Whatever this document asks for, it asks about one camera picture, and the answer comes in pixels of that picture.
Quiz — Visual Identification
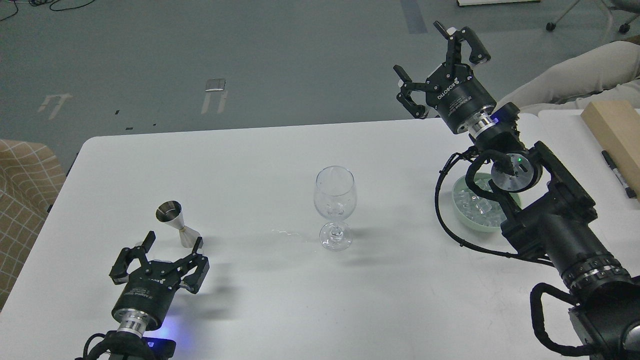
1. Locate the steel double jigger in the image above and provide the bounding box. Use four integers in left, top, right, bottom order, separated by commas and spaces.
155, 200, 202, 249

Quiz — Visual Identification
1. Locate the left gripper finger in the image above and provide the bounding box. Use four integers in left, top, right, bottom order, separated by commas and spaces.
160, 236, 210, 294
109, 230, 156, 285

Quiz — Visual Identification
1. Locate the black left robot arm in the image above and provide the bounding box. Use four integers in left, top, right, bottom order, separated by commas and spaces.
82, 231, 210, 360

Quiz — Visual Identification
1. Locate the beige checkered chair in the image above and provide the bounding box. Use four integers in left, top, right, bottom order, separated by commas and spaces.
0, 139, 66, 307

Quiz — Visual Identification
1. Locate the light wooden block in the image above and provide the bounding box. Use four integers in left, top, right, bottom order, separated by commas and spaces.
581, 100, 640, 198

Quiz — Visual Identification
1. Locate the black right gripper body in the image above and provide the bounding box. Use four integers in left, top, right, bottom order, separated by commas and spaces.
425, 63, 497, 134

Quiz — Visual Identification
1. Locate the white board on floor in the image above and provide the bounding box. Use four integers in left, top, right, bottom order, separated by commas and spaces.
455, 0, 539, 7

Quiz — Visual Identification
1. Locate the clear wine glass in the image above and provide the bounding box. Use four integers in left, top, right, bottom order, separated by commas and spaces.
313, 165, 357, 252

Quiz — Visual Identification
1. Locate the person's beige trouser leg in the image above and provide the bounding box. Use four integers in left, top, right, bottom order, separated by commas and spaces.
496, 35, 640, 116

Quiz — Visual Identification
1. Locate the green bowl of ice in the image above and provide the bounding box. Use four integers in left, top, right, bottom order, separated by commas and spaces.
451, 177, 506, 233

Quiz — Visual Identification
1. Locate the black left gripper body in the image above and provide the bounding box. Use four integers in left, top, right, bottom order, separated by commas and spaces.
110, 260, 180, 331

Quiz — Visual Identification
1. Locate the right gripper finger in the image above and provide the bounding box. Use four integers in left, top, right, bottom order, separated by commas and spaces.
433, 21, 491, 78
393, 64, 441, 120

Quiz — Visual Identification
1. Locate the black marker pen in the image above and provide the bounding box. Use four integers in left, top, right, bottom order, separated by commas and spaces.
601, 150, 637, 199

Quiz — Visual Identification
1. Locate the office chair wheeled base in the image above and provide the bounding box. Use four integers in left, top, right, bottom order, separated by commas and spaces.
544, 0, 640, 35

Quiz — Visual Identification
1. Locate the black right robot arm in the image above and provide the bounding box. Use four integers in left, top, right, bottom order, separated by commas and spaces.
393, 21, 640, 360

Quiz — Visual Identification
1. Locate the black floor cable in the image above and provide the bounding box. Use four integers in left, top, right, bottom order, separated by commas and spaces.
0, 0, 96, 22

